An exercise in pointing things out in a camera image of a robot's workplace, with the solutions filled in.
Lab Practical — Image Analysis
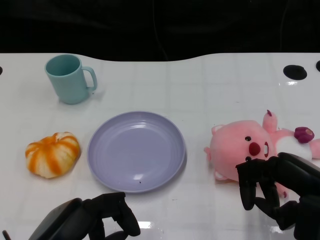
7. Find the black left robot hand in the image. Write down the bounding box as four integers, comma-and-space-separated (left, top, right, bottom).
27, 191, 141, 240

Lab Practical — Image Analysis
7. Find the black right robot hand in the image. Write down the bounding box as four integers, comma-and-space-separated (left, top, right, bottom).
235, 152, 320, 240

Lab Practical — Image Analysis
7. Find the pink plush beaver doll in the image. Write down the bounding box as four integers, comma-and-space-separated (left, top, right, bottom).
203, 109, 320, 199

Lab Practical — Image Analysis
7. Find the lavender round plate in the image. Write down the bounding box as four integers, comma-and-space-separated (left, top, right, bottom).
87, 110, 187, 194

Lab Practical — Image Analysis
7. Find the peeled orange toy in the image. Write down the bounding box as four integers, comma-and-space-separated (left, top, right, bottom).
24, 131, 81, 179

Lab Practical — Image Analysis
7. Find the large black table grommet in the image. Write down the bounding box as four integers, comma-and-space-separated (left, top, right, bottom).
283, 64, 308, 81

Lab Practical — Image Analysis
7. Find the light teal mug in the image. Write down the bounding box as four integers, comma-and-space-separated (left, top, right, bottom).
44, 54, 98, 105

